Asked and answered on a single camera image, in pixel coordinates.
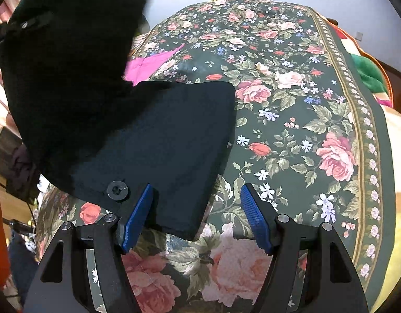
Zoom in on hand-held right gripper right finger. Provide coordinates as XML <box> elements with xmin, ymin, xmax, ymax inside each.
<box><xmin>240</xmin><ymin>183</ymin><xmax>367</xmax><ymax>313</ymax></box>

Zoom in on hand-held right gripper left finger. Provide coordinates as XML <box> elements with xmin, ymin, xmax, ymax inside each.
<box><xmin>22</xmin><ymin>183</ymin><xmax>154</xmax><ymax>313</ymax></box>

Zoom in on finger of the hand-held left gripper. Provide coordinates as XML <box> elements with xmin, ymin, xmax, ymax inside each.
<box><xmin>0</xmin><ymin>11</ymin><xmax>54</xmax><ymax>51</ymax></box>

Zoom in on black pants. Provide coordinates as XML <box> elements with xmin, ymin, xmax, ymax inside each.
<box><xmin>1</xmin><ymin>0</ymin><xmax>237</xmax><ymax>240</ymax></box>

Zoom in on floral blanket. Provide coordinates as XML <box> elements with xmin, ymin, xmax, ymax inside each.
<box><xmin>34</xmin><ymin>0</ymin><xmax>397</xmax><ymax>313</ymax></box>

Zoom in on dark blue cloth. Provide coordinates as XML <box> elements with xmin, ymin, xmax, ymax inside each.
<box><xmin>8</xmin><ymin>231</ymin><xmax>38</xmax><ymax>302</ymax></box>

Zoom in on pink cloth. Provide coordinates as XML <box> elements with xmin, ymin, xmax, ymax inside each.
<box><xmin>124</xmin><ymin>44</ymin><xmax>185</xmax><ymax>87</ymax></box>

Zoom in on colourful fleece blanket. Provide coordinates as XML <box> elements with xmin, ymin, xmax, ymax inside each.
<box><xmin>334</xmin><ymin>26</ymin><xmax>401</xmax><ymax>313</ymax></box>

